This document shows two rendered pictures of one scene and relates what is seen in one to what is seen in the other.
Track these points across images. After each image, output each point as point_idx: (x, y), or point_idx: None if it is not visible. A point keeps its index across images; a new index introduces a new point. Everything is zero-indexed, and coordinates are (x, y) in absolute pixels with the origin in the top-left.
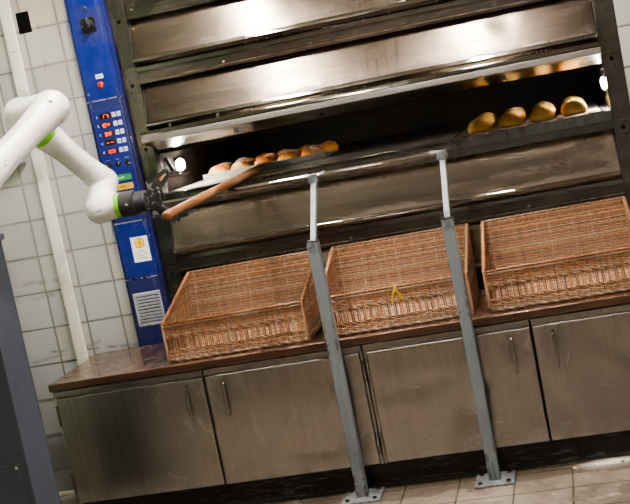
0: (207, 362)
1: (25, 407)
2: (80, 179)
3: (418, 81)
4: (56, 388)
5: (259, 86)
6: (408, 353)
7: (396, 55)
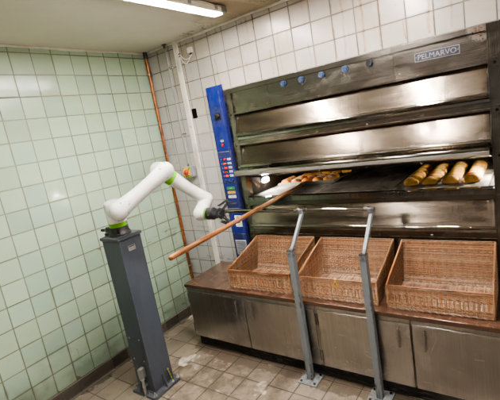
0: (244, 293)
1: (146, 312)
2: (216, 186)
3: (368, 160)
4: (186, 286)
5: (291, 151)
6: (338, 317)
7: (361, 141)
